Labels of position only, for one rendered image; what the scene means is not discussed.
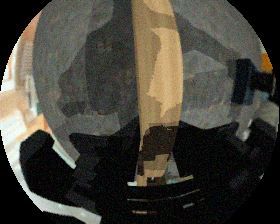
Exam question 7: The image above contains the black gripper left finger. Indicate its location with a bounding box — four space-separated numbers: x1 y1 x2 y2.
69 116 140 182

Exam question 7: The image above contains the light wooden board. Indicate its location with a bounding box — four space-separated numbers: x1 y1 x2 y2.
131 0 184 179

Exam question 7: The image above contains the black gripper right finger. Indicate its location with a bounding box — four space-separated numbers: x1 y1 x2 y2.
171 121 239 178

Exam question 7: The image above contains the brown wooden post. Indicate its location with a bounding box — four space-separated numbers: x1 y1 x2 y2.
135 141 167 214

